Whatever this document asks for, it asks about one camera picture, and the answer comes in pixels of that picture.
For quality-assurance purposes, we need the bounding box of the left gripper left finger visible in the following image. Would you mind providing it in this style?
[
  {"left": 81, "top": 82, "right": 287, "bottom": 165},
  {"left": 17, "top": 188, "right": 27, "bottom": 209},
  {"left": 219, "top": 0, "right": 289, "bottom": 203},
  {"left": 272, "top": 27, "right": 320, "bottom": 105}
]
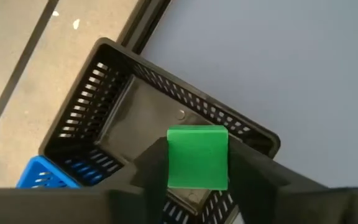
[{"left": 0, "top": 136, "right": 169, "bottom": 224}]

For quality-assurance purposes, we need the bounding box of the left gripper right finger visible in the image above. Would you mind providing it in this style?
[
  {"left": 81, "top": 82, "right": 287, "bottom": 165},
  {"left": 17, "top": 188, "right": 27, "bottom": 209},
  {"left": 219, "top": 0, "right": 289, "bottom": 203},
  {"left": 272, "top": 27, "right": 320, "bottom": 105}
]
[{"left": 227, "top": 136, "right": 358, "bottom": 224}]

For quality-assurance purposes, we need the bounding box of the green cube block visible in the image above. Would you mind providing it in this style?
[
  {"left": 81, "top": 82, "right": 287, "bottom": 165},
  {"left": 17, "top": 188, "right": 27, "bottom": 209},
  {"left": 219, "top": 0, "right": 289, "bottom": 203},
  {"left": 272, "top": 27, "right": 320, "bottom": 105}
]
[{"left": 166, "top": 124, "right": 229, "bottom": 191}]

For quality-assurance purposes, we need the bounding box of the blue plastic basket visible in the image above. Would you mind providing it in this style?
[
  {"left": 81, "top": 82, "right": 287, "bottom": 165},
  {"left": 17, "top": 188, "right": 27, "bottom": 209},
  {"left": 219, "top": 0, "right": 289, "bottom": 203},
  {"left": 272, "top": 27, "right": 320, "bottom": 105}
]
[{"left": 16, "top": 154, "right": 82, "bottom": 189}]

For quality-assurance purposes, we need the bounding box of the black plastic basket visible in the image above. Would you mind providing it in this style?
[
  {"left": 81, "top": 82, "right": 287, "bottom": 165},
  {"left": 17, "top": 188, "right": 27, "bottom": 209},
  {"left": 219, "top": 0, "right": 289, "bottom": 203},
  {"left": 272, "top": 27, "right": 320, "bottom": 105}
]
[{"left": 38, "top": 37, "right": 282, "bottom": 224}]

